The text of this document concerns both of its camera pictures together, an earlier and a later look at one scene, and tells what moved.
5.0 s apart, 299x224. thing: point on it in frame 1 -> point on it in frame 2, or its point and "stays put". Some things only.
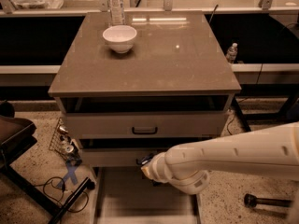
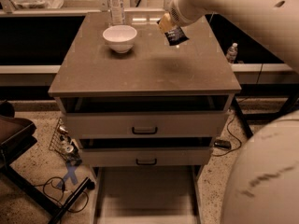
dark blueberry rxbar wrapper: (145, 160) -> (176, 36)
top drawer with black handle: (141, 125) stays put
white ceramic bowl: (120, 37) stays put
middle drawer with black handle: (116, 157) stays put
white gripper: (154, 166) -> (179, 13)
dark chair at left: (17, 135) stays put
